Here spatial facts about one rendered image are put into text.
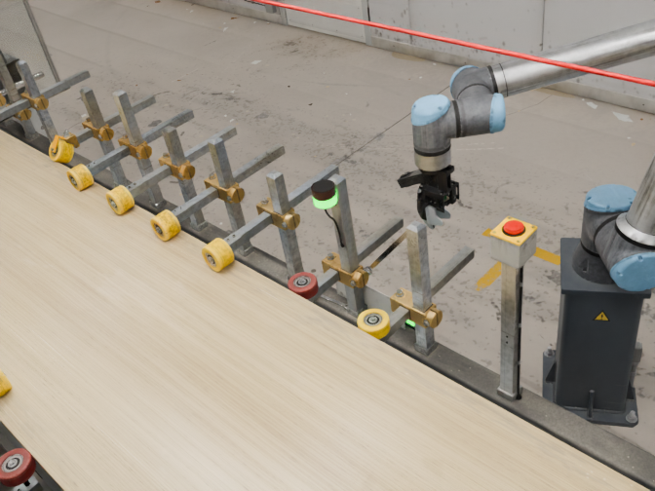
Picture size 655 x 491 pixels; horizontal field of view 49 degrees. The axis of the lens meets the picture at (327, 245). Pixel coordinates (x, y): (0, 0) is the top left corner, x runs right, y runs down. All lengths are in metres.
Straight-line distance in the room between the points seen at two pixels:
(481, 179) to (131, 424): 2.56
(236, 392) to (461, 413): 0.51
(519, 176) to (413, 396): 2.38
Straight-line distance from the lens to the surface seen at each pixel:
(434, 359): 1.95
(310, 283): 1.91
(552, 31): 4.53
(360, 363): 1.69
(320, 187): 1.78
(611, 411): 2.74
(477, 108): 1.72
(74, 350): 1.97
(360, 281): 1.97
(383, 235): 2.11
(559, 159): 4.00
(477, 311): 3.08
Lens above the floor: 2.16
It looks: 38 degrees down
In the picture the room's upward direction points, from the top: 10 degrees counter-clockwise
